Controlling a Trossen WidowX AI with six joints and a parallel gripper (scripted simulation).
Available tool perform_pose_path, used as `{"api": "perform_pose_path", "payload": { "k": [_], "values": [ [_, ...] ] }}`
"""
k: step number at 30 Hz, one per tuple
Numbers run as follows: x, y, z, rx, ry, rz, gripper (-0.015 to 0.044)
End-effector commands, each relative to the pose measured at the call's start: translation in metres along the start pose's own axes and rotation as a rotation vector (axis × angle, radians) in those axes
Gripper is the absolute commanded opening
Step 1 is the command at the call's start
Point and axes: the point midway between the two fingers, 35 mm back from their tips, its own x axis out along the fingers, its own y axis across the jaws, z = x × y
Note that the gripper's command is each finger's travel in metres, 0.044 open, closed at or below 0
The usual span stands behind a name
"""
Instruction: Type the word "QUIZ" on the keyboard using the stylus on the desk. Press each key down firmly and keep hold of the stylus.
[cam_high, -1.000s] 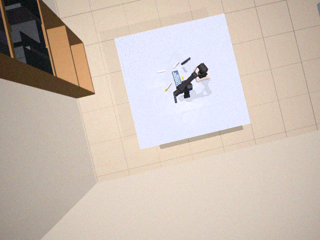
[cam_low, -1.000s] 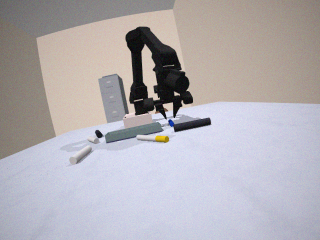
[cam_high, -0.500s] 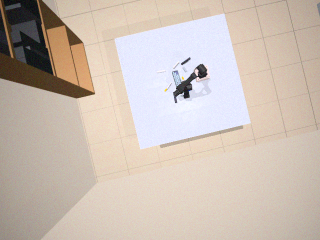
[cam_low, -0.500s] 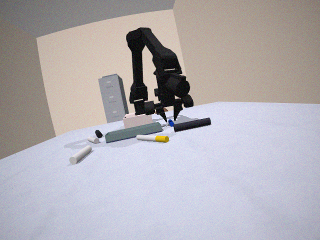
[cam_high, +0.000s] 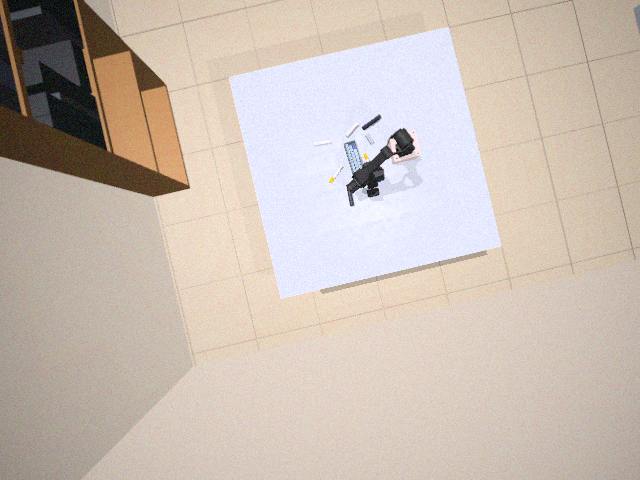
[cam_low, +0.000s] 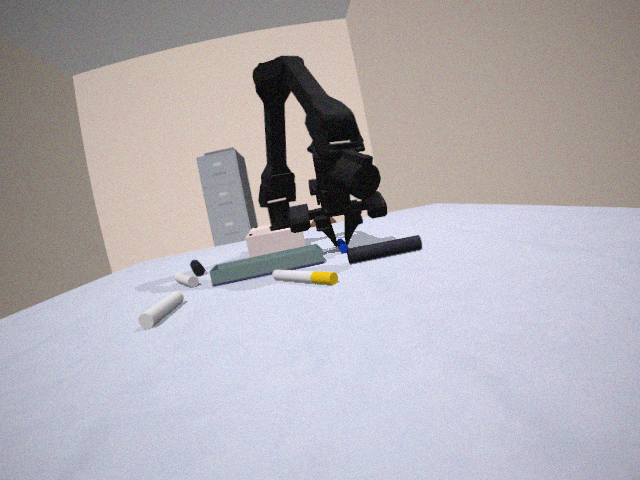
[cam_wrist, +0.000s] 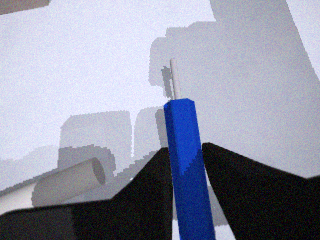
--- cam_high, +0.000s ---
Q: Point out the grey keyboard with white letter keys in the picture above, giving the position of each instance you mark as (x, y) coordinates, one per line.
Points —
(353, 156)

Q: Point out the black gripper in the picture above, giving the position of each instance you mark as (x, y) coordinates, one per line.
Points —
(371, 185)

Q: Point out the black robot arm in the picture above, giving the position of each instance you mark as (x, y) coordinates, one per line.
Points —
(364, 175)

